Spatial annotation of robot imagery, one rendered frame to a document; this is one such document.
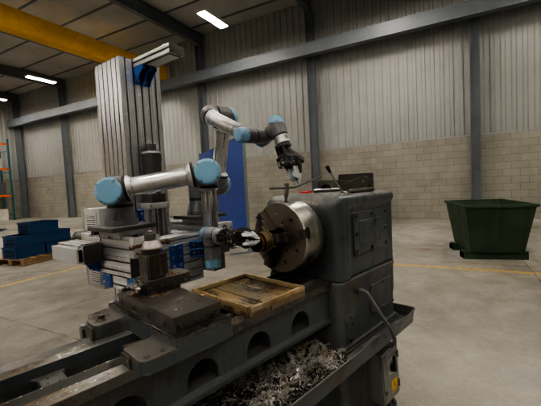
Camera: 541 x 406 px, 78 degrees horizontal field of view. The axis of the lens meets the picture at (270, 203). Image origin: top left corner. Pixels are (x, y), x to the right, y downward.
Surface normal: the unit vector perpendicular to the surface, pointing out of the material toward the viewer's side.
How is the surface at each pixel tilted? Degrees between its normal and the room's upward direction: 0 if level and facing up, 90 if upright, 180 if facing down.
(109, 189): 91
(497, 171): 90
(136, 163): 90
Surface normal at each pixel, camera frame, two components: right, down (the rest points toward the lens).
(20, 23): 0.88, -0.02
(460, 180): -0.47, 0.07
